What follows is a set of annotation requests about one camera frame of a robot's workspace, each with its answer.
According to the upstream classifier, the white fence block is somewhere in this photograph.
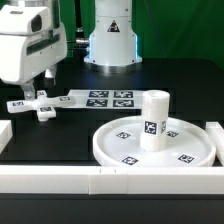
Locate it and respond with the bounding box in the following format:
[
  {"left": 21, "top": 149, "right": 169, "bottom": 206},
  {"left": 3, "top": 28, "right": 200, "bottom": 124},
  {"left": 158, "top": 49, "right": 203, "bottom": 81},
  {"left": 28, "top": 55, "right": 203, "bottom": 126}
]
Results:
[
  {"left": 0, "top": 120, "right": 13, "bottom": 154},
  {"left": 206, "top": 122, "right": 224, "bottom": 167}
]

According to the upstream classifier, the white left fence block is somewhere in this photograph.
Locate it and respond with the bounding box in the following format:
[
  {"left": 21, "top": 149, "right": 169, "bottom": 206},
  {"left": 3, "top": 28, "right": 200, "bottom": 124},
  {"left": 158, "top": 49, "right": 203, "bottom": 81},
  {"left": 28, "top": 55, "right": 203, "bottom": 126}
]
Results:
[{"left": 0, "top": 120, "right": 13, "bottom": 154}]

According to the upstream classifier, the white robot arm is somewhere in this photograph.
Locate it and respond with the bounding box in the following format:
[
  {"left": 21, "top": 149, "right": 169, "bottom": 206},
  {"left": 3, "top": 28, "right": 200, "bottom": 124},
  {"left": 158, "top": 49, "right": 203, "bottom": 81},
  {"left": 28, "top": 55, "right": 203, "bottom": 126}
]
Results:
[{"left": 0, "top": 0, "right": 142, "bottom": 100}]

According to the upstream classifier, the white marker sheet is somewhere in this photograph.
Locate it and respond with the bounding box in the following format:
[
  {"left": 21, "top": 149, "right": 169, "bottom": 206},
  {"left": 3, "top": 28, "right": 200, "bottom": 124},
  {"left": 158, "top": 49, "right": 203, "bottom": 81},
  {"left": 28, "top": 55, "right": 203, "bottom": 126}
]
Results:
[{"left": 68, "top": 89, "right": 143, "bottom": 109}]

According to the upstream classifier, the white round table top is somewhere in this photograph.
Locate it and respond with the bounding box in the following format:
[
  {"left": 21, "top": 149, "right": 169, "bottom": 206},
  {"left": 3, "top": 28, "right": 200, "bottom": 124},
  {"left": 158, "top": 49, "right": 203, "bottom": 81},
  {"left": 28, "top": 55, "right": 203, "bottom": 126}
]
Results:
[{"left": 93, "top": 116, "right": 216, "bottom": 167}]

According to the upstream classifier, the white right fence block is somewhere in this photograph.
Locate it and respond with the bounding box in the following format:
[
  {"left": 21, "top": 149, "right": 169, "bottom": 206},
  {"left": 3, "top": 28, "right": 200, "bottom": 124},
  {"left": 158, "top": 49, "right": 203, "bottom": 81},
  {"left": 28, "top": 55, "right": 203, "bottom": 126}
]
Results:
[{"left": 206, "top": 122, "right": 224, "bottom": 167}]

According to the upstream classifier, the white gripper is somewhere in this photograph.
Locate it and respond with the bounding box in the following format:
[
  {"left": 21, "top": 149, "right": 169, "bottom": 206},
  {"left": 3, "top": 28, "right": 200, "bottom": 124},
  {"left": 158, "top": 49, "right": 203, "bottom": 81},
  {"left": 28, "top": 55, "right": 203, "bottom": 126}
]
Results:
[{"left": 0, "top": 3, "right": 67, "bottom": 100}]

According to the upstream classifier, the white cross-shaped table base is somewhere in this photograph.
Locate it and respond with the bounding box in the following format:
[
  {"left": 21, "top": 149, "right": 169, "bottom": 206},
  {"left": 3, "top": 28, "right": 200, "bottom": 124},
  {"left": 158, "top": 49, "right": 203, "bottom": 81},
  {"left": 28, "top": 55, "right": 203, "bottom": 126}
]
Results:
[{"left": 7, "top": 90, "right": 75, "bottom": 122}]

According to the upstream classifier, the black upright cable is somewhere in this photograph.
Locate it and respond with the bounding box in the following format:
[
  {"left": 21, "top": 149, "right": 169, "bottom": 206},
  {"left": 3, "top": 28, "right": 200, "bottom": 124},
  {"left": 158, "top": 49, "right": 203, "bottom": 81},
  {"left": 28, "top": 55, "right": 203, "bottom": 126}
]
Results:
[{"left": 73, "top": 0, "right": 85, "bottom": 61}]

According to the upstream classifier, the white front fence bar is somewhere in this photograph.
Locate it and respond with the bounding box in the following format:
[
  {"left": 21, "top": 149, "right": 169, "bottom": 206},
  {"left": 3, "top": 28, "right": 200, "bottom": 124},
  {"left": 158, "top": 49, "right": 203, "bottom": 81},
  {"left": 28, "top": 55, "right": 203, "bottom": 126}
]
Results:
[{"left": 0, "top": 165, "right": 224, "bottom": 195}]

